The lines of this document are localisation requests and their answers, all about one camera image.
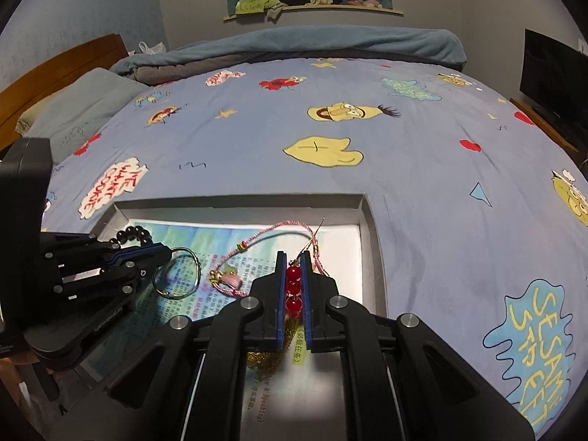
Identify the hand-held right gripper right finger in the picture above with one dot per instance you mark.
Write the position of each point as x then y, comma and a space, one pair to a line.
308, 305

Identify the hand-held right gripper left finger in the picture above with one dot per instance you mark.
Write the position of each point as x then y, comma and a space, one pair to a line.
280, 305

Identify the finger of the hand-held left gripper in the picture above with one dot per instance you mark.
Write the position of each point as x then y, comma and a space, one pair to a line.
119, 282
149, 249

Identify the red bead gold tassel charm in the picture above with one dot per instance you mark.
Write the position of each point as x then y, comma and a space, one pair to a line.
294, 285

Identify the grey shallow cardboard box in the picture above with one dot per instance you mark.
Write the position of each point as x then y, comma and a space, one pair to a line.
373, 262

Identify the printed paper sheet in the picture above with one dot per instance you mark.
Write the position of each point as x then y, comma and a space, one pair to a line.
202, 241

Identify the grey-blue pillow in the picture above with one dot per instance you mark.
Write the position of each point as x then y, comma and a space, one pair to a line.
87, 101

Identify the wooden headboard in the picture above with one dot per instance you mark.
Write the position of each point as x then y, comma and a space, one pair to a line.
50, 71

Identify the grey blanket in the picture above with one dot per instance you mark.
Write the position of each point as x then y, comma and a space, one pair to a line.
174, 72

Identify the blue cartoon printed bed sheet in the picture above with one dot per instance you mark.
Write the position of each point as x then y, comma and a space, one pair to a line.
275, 115

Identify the white plastic bag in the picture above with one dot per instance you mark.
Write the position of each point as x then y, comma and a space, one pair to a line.
152, 48

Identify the blue blanket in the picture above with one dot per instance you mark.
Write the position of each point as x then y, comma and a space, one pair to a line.
321, 41

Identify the green cloth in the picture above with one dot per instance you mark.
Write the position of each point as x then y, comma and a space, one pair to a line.
252, 4

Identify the wooden window shelf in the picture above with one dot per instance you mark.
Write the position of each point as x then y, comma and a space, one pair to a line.
321, 11

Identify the wooden television stand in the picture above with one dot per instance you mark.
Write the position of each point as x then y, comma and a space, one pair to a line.
546, 124

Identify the pink cloth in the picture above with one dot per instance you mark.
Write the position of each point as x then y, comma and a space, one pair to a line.
365, 2

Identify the black television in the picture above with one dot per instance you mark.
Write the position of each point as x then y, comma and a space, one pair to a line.
556, 73

